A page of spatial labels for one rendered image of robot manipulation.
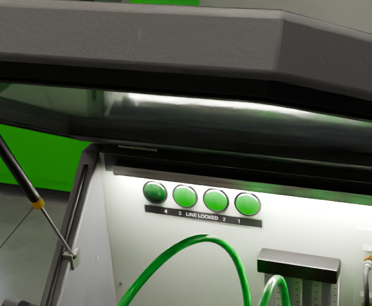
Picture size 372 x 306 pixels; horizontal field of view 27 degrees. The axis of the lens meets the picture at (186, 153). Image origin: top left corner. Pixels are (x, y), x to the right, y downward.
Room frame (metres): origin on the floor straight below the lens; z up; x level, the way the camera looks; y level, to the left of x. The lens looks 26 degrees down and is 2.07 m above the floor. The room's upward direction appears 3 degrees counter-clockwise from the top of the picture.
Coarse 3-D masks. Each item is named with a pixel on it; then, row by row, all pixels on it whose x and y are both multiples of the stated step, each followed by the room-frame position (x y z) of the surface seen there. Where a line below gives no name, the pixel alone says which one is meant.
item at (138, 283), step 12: (180, 240) 1.00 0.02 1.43; (192, 240) 1.00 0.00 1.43; (204, 240) 1.02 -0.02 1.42; (216, 240) 1.04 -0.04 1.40; (168, 252) 0.97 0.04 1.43; (228, 252) 1.07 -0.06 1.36; (156, 264) 0.95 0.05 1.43; (240, 264) 1.09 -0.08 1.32; (144, 276) 0.93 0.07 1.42; (240, 276) 1.09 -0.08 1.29; (132, 288) 0.91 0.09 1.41; (120, 300) 0.90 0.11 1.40
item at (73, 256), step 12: (0, 144) 1.03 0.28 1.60; (0, 156) 1.05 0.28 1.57; (12, 156) 1.05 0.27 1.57; (12, 168) 1.05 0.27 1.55; (24, 180) 1.07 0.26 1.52; (24, 192) 1.08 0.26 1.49; (36, 192) 1.09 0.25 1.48; (36, 204) 1.09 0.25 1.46; (48, 216) 1.11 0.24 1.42; (60, 240) 1.14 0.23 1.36; (72, 252) 1.16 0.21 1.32; (72, 264) 1.16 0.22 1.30
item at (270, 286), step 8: (272, 280) 0.95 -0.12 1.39; (280, 280) 0.97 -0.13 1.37; (264, 288) 0.93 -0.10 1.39; (272, 288) 0.93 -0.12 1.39; (280, 288) 1.01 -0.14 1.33; (264, 296) 0.91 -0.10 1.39; (280, 296) 1.03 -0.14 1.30; (288, 296) 1.02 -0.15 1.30; (264, 304) 0.89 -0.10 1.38; (288, 304) 1.03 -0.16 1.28
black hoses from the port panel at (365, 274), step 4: (364, 268) 1.08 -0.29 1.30; (368, 268) 1.08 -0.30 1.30; (364, 272) 1.07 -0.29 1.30; (368, 272) 1.07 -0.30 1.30; (364, 276) 1.06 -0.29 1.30; (364, 280) 1.06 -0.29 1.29; (364, 284) 1.05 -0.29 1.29; (364, 288) 1.05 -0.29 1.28; (368, 288) 1.05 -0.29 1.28; (364, 292) 1.05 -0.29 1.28; (368, 292) 1.05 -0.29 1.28; (364, 296) 1.05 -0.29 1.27; (368, 296) 1.04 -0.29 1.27; (364, 300) 1.04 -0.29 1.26; (368, 300) 1.04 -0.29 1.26; (364, 304) 1.04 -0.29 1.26; (368, 304) 1.04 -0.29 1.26
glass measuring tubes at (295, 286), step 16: (272, 256) 1.15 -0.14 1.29; (288, 256) 1.15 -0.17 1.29; (304, 256) 1.15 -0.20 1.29; (320, 256) 1.14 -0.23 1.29; (272, 272) 1.14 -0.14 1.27; (288, 272) 1.13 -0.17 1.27; (304, 272) 1.12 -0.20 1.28; (320, 272) 1.11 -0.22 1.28; (336, 272) 1.10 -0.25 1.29; (288, 288) 1.13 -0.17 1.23; (304, 288) 1.12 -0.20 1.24; (320, 288) 1.13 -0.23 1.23; (336, 288) 1.12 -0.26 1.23; (272, 304) 1.15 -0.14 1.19; (304, 304) 1.12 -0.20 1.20; (320, 304) 1.13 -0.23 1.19; (336, 304) 1.12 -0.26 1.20
